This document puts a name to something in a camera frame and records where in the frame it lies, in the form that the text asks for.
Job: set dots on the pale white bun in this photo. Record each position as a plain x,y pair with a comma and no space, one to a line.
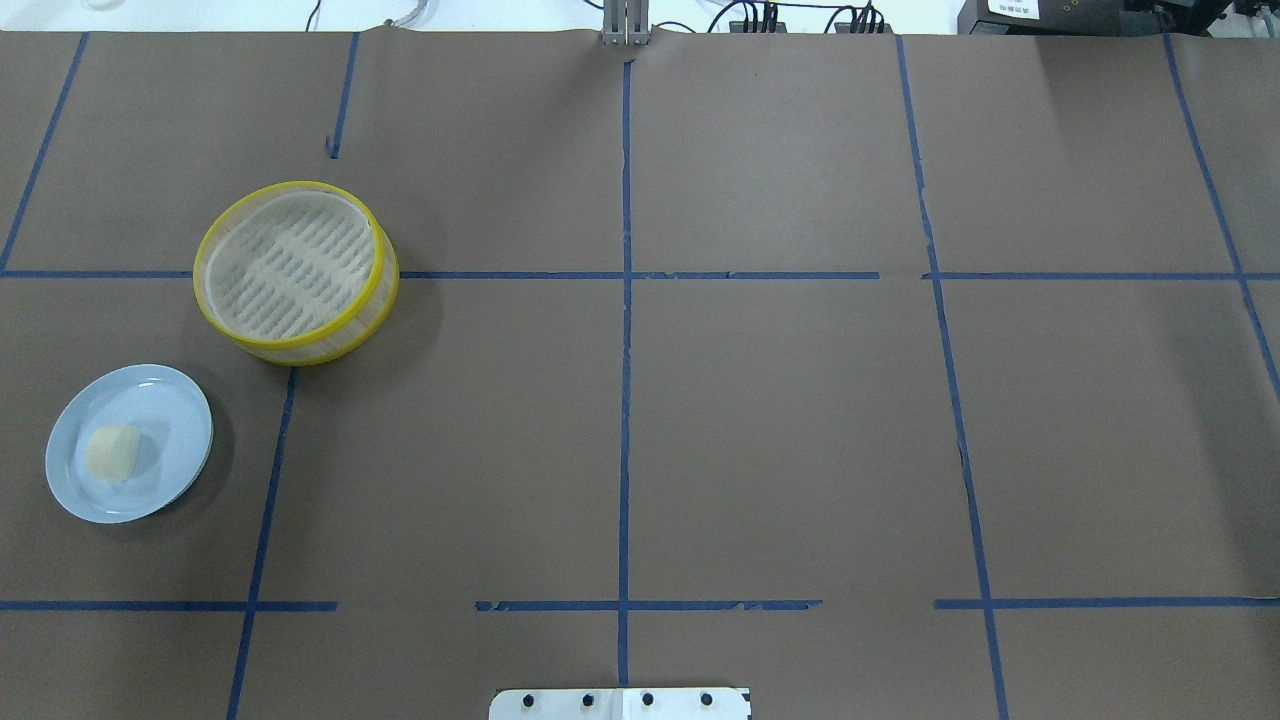
112,452

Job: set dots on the yellow rimmed steamer basket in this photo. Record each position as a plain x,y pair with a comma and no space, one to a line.
298,273

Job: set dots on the brown paper table cover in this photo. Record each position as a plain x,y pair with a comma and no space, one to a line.
889,377

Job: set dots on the black device with label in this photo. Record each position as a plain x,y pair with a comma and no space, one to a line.
1118,18

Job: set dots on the light blue plate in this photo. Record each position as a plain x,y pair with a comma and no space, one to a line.
176,424

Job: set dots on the silver aluminium post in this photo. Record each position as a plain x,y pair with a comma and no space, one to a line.
626,22

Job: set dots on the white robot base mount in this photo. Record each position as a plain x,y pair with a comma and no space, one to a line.
622,703

